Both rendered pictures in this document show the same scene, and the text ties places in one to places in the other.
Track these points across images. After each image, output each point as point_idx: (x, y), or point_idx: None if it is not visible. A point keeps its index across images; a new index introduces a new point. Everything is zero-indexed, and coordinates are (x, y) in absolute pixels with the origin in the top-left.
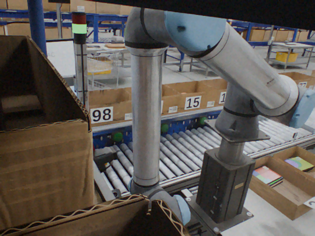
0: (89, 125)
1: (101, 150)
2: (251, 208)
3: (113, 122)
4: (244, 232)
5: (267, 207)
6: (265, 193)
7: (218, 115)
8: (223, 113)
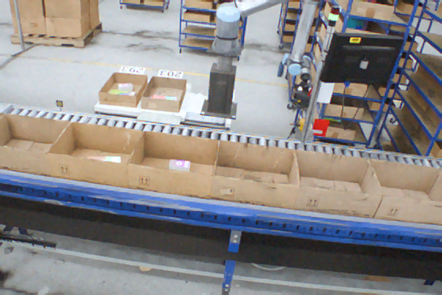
0: None
1: (304, 92)
2: (198, 101)
3: (252, 168)
4: None
5: (188, 98)
6: (183, 95)
7: (234, 46)
8: (237, 40)
